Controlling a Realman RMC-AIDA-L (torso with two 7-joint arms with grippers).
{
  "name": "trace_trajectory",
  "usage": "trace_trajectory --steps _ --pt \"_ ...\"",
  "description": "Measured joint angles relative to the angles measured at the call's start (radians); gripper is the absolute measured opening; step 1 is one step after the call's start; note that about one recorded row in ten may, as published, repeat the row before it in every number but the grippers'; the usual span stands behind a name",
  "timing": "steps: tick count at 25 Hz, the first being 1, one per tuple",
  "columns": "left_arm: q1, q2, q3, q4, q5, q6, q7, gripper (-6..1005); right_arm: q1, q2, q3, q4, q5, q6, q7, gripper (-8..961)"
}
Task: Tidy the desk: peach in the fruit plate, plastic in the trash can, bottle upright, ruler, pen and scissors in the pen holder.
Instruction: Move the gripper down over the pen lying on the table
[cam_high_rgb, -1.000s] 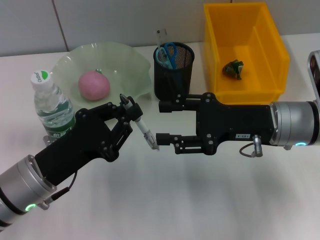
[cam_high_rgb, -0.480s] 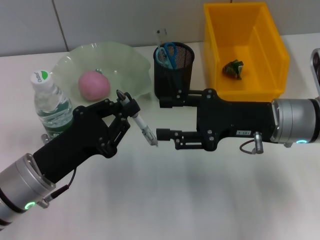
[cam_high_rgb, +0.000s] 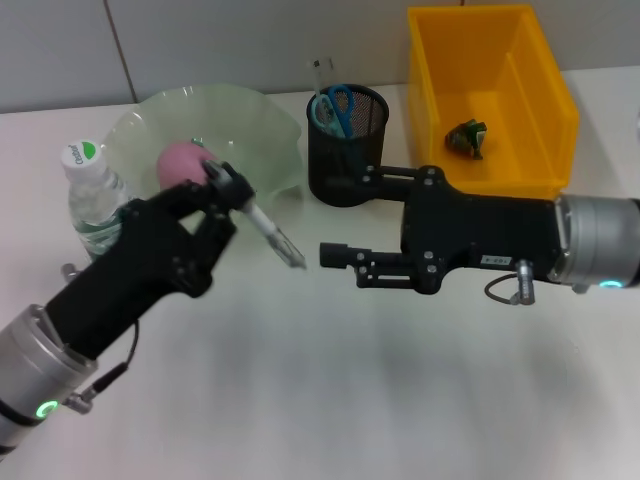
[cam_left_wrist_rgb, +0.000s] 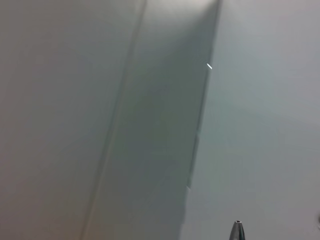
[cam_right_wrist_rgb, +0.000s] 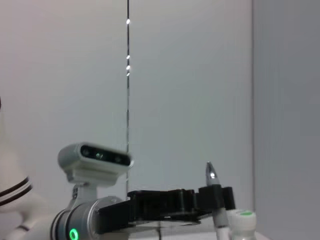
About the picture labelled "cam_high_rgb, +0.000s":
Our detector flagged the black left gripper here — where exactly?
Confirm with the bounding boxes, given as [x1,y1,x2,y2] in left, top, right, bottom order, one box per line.
[46,171,257,361]

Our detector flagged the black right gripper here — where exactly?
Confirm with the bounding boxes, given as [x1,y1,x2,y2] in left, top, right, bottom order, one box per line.
[318,166,565,295]

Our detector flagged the pink toy peach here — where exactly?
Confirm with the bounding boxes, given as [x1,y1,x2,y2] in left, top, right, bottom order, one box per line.
[155,140,221,190]

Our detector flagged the silver white pen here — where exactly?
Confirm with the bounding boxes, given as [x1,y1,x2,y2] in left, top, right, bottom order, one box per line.
[202,160,308,271]

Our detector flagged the green plastic wrapper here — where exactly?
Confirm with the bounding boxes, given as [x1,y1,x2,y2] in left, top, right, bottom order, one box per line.
[443,118,489,162]

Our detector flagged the clear green-label water bottle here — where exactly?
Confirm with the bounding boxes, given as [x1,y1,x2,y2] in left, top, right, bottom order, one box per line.
[60,140,137,262]

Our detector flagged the blue scissors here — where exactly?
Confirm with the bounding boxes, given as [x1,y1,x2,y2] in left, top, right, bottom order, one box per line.
[310,84,371,186]

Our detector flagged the clear plastic ruler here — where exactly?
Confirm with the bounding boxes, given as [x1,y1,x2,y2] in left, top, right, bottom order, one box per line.
[307,57,337,127]

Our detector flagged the green wavy glass fruit plate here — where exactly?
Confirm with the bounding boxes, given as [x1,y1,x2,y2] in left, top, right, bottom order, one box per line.
[102,84,306,251]

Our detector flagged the black mesh pen holder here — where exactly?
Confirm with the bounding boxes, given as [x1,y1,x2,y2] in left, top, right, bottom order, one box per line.
[306,83,390,207]

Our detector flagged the yellow plastic bin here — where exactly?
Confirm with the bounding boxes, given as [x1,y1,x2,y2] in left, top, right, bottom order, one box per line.
[405,4,581,201]

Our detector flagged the left arm grey cable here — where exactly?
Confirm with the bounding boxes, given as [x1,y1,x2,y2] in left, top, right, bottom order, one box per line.
[60,263,142,414]

